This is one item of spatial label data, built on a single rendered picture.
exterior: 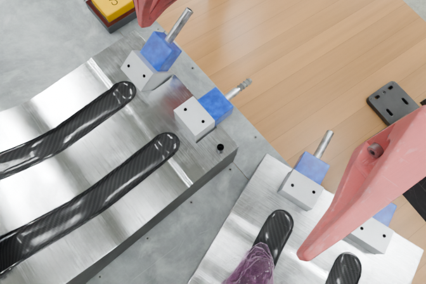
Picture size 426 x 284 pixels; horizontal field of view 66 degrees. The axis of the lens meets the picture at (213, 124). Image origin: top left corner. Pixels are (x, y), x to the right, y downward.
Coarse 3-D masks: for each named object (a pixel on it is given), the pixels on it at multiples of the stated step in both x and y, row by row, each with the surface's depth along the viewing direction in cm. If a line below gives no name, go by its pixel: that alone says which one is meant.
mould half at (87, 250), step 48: (48, 96) 50; (96, 96) 50; (144, 96) 50; (0, 144) 45; (96, 144) 47; (144, 144) 47; (192, 144) 47; (0, 192) 41; (48, 192) 43; (144, 192) 45; (192, 192) 51; (96, 240) 42
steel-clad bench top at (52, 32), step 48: (0, 0) 66; (48, 0) 66; (0, 48) 62; (48, 48) 62; (96, 48) 63; (0, 96) 59; (240, 144) 57; (240, 192) 54; (144, 240) 51; (192, 240) 51
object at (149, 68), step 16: (160, 32) 48; (176, 32) 46; (144, 48) 48; (160, 48) 46; (176, 48) 47; (128, 64) 48; (144, 64) 47; (160, 64) 47; (144, 80) 47; (160, 80) 49
